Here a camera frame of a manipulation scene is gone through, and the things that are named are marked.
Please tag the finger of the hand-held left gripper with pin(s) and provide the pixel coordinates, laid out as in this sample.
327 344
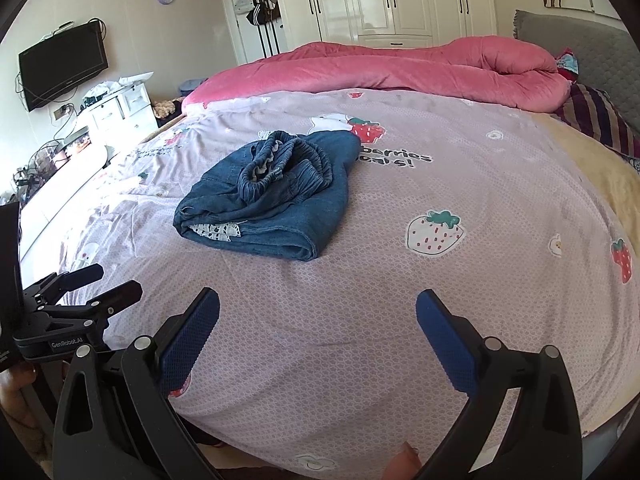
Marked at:
120 292
82 276

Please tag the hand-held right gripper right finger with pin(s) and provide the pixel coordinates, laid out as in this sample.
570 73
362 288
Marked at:
445 340

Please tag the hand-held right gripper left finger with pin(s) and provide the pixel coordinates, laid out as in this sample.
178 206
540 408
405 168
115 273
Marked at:
192 340

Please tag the blue denim pants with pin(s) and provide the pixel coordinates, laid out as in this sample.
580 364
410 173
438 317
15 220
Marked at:
310 200

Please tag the person's left hand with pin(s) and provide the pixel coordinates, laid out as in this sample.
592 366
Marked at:
15 395

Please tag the white curved desk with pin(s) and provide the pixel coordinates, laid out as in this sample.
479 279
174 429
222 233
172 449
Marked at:
60 195

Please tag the strawberry printed bedsheet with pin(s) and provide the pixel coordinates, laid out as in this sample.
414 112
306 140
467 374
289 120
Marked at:
350 310

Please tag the white dresser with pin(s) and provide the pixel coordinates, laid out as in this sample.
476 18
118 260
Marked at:
130 105

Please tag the brown plush cushion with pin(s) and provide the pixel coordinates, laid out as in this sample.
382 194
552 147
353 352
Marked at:
164 110

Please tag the white papers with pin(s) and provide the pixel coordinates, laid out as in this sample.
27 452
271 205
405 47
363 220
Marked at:
135 78

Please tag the blue bin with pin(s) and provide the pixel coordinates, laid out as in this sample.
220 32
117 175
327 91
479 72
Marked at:
192 87

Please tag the beige blanket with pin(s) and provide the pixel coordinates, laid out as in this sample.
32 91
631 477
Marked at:
600 180

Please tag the blue floral cloth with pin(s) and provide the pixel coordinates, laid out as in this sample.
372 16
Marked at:
632 162

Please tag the purple striped pillow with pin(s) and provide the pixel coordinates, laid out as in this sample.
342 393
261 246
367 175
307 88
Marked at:
600 115

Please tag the white door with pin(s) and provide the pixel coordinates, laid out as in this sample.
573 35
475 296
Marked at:
235 40

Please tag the pink quilt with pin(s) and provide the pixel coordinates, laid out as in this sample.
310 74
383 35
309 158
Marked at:
375 67

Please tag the small colourful cloth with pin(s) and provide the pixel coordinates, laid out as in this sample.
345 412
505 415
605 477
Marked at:
567 65

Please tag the hanging bags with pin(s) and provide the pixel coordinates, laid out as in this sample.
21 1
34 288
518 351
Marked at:
257 5

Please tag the grey padded headboard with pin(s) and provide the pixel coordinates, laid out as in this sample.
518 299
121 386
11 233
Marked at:
595 45

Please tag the wall socket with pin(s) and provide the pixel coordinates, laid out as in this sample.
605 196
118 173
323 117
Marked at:
60 113

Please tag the black wall television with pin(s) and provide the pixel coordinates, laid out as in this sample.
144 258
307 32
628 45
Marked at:
62 65

